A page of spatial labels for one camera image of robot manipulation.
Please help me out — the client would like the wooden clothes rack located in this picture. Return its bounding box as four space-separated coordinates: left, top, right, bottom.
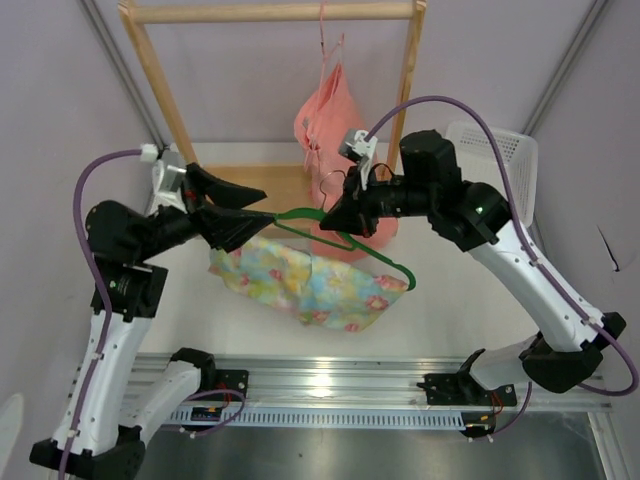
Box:
118 1 427 211

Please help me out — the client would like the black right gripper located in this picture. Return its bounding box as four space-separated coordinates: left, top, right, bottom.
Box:
321 163 436 240

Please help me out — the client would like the white plastic basket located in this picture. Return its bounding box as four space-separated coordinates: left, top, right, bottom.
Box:
445 121 538 228

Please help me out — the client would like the white slotted cable duct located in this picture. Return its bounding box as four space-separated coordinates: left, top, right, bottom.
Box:
167 405 464 430

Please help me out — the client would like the floral pastel skirt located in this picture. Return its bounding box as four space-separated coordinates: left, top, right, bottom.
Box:
209 236 415 333

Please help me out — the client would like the aluminium mounting rail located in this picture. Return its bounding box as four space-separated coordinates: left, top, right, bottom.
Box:
123 353 612 413

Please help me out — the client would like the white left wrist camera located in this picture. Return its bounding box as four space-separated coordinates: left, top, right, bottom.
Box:
139 144 186 213

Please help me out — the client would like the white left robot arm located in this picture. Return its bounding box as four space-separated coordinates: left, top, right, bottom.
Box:
29 164 274 479

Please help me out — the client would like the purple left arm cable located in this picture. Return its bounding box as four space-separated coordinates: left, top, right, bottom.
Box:
57 148 246 480

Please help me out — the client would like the green plastic hanger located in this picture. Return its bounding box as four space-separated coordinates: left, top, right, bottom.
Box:
273 169 417 292

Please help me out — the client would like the pink wire hanger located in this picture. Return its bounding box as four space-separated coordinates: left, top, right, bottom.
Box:
294 1 345 171

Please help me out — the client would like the pink pleated skirt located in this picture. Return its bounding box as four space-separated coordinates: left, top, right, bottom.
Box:
293 62 400 261

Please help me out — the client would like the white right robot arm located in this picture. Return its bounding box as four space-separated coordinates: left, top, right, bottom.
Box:
320 129 626 404

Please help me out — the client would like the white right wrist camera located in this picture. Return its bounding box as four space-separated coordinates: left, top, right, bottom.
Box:
339 129 378 191

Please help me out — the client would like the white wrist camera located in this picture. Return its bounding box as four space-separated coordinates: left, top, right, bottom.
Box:
139 144 186 213
339 129 378 191

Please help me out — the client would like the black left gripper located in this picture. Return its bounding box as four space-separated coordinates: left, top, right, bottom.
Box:
137 160 276 259

